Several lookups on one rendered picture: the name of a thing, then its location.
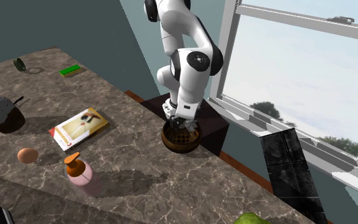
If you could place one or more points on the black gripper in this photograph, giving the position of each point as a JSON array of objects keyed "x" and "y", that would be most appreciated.
[{"x": 178, "y": 123}]

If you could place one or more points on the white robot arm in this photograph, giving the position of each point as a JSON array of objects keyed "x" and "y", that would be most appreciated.
[{"x": 194, "y": 40}]

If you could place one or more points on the brown woven bowl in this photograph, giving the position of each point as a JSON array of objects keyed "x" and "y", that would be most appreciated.
[{"x": 178, "y": 144}]

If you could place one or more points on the dark robot stand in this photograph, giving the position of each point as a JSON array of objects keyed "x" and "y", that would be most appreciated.
[{"x": 214, "y": 124}]

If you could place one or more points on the pink soap dispenser orange pump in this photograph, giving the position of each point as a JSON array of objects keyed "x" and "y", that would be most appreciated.
[{"x": 80, "y": 175}]

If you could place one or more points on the green round fruit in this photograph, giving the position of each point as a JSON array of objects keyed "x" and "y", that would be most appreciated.
[{"x": 250, "y": 219}]

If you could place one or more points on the white framed window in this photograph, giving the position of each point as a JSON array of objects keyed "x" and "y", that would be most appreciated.
[{"x": 290, "y": 77}]

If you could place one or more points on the green and yellow sponge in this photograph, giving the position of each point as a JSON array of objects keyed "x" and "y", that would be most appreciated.
[{"x": 70, "y": 70}]

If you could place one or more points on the brown egg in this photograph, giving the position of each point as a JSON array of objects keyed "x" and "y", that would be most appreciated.
[{"x": 27, "y": 155}]

